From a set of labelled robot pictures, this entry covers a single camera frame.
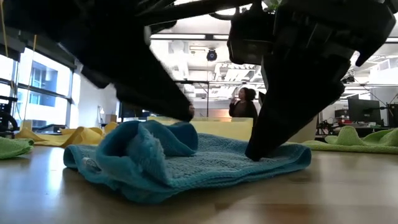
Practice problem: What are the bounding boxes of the long ceiling light bar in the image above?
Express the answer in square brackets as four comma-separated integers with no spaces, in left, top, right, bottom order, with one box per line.
[150,32,398,44]

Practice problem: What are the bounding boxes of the lime green microfiber towel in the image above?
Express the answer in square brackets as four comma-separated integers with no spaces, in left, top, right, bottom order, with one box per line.
[303,125,398,155]

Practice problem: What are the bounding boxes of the blue microfiber towel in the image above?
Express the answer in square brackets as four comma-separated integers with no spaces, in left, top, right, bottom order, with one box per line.
[63,119,312,205]

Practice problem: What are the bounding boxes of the grass green microfiber towel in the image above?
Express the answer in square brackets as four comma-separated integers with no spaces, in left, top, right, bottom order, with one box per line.
[0,136,35,160]

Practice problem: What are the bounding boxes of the black computer monitor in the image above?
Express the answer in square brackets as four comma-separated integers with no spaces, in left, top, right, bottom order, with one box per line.
[119,102,150,119]
[387,103,398,128]
[347,98,382,125]

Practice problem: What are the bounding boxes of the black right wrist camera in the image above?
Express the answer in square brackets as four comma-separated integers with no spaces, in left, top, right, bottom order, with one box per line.
[226,11,276,66]

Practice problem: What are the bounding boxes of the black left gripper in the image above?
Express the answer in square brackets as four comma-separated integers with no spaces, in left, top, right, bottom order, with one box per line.
[58,0,196,123]

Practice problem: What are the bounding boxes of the black wheeled equipment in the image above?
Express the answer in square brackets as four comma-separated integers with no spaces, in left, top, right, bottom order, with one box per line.
[0,95,19,139]

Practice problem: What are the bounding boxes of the person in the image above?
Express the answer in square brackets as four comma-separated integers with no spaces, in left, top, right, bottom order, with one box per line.
[228,86,259,121]

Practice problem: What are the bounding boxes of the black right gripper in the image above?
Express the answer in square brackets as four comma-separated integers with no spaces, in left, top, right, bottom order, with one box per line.
[244,0,398,162]

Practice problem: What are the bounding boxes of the large office window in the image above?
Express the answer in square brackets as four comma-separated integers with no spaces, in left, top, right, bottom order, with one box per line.
[0,46,75,130]

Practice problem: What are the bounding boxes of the yellow extension cable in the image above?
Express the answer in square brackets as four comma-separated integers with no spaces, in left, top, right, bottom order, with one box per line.
[21,34,38,130]

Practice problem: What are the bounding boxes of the yellow microfiber towel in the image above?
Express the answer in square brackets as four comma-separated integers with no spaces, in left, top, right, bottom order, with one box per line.
[14,121,119,149]

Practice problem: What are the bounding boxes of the yellow translucent plastic bin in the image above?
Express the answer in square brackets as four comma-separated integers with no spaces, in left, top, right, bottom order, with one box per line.
[147,116,254,142]

